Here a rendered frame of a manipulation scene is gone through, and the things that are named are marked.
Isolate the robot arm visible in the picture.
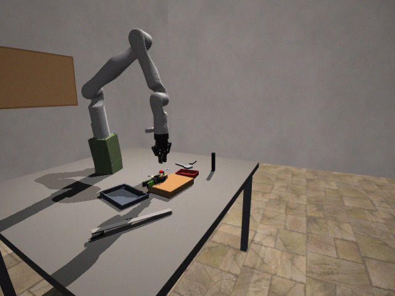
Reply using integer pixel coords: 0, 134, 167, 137
81, 28, 169, 139

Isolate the light brown wooden board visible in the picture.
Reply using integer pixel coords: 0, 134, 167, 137
148, 174, 194, 198

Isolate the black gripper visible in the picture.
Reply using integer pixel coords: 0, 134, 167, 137
151, 133, 172, 164

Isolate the red rectangular tray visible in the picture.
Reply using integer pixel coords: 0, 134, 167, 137
175, 169, 199, 178

